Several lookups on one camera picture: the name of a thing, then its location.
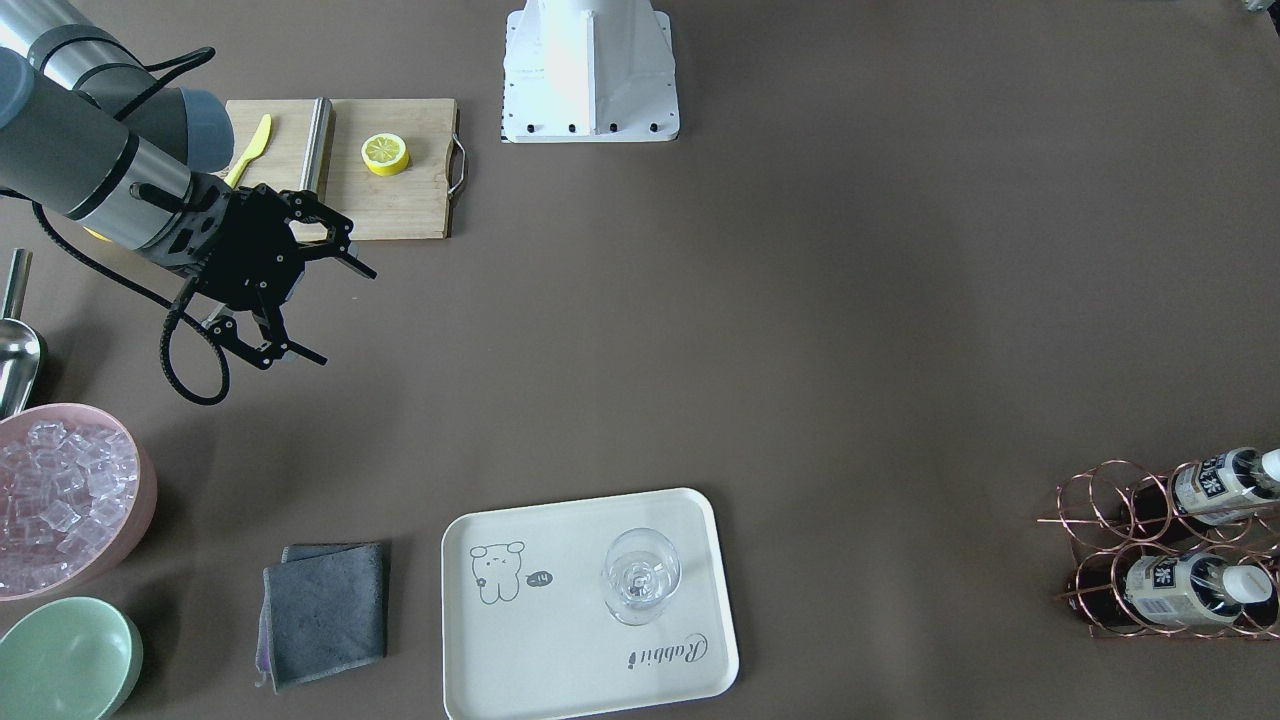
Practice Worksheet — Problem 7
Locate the copper wire bottle basket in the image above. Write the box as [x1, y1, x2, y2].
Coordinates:
[1038, 459, 1277, 641]

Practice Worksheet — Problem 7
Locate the half lemon slice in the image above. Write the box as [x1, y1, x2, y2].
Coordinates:
[360, 133, 411, 177]

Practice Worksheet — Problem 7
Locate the tea bottle in basket front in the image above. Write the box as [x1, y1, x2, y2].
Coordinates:
[1066, 551, 1276, 632]

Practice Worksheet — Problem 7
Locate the green ceramic bowl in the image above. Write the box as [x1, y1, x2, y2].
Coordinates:
[1, 597, 145, 719]

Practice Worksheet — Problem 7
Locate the wooden cutting board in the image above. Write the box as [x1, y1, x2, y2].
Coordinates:
[225, 97, 466, 242]

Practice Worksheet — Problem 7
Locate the tea bottle in basket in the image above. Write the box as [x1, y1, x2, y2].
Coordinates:
[1132, 447, 1279, 544]
[1066, 551, 1276, 632]

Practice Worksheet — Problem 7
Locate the cream rabbit serving tray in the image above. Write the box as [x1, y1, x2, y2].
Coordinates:
[440, 488, 740, 719]

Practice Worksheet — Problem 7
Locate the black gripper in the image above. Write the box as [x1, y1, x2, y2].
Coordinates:
[165, 179, 378, 370]

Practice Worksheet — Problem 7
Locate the dark grey folded cloth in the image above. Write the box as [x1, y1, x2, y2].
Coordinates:
[255, 542, 389, 693]

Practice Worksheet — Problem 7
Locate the metal ice scoop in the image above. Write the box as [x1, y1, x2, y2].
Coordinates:
[1, 249, 45, 419]

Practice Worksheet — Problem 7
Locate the steel muddler bar tool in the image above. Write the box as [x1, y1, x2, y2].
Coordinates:
[298, 97, 333, 193]

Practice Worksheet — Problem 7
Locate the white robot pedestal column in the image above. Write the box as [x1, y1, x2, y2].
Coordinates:
[500, 1, 681, 143]

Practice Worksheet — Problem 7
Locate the pink bowl of ice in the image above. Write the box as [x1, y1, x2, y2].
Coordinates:
[1, 404, 157, 602]

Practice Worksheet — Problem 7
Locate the clear wine glass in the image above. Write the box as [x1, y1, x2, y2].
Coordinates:
[602, 527, 684, 626]

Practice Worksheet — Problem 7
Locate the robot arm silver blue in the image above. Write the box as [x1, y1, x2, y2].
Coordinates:
[1, 1, 375, 369]

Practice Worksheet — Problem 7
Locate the yellow plastic knife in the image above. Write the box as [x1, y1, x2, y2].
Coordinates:
[224, 114, 273, 190]

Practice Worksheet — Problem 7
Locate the tea bottle in basket top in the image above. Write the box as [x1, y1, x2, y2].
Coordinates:
[1132, 447, 1279, 544]

